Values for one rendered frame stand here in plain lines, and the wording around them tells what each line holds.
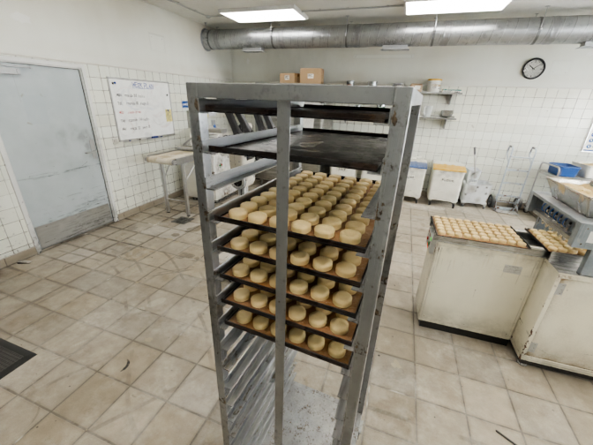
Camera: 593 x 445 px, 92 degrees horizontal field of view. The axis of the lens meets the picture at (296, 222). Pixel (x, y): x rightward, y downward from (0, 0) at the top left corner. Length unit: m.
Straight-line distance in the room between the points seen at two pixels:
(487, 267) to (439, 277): 0.33
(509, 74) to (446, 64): 1.04
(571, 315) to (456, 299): 0.67
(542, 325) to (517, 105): 4.63
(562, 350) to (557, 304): 0.39
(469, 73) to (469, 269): 4.52
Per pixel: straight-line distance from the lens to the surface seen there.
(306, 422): 1.95
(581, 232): 2.41
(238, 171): 0.87
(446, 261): 2.52
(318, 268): 0.72
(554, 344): 2.84
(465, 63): 6.50
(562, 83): 6.83
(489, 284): 2.67
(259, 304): 0.88
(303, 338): 0.92
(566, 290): 2.59
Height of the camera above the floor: 1.79
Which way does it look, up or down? 23 degrees down
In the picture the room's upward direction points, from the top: 2 degrees clockwise
